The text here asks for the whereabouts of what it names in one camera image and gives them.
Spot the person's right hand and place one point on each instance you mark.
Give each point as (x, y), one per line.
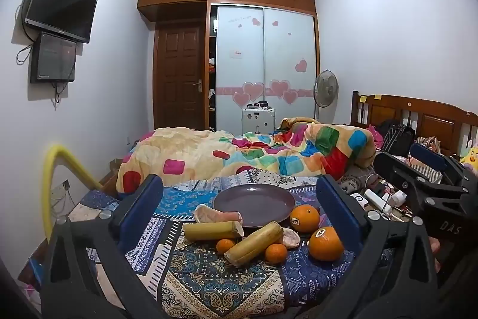
(434, 253)

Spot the wall socket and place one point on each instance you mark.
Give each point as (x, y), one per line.
(61, 190)

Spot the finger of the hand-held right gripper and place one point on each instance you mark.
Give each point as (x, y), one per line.
(396, 169)
(429, 156)

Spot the small white cup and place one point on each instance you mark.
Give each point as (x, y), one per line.
(399, 197)

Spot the wardrobe with heart stickers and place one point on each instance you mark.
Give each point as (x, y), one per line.
(261, 61)

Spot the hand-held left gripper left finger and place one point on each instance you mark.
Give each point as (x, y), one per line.
(139, 207)

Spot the brown wooden door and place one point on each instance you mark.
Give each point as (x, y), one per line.
(179, 76)

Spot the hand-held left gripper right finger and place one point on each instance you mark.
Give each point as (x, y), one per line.
(336, 207)

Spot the white power strip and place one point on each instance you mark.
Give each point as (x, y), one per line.
(375, 198)

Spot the white box appliance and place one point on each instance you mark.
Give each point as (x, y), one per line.
(258, 121)

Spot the colourful checked blanket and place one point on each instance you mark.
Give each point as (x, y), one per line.
(209, 154)

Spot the yellow foam tube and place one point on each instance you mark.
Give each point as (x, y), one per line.
(50, 173)

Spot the large orange with sticker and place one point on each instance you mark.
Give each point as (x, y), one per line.
(305, 219)
(326, 246)

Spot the wooden bed headboard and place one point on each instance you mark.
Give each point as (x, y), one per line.
(418, 113)

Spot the grey patterned plush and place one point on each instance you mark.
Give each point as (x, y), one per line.
(354, 180)

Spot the yellow plush toy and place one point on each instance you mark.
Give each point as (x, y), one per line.
(470, 158)

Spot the small mandarin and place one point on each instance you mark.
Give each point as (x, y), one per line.
(276, 253)
(225, 246)

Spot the black bag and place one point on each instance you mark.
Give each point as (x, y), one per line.
(397, 137)

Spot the striped cloth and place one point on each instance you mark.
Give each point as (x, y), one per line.
(425, 169)

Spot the dark purple plate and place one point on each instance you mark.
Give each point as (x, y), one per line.
(257, 205)

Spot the standing electric fan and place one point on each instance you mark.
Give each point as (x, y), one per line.
(326, 89)

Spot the blue patterned bedsheet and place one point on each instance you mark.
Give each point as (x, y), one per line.
(209, 278)

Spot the wall-mounted flat television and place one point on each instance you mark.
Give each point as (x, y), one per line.
(61, 1)

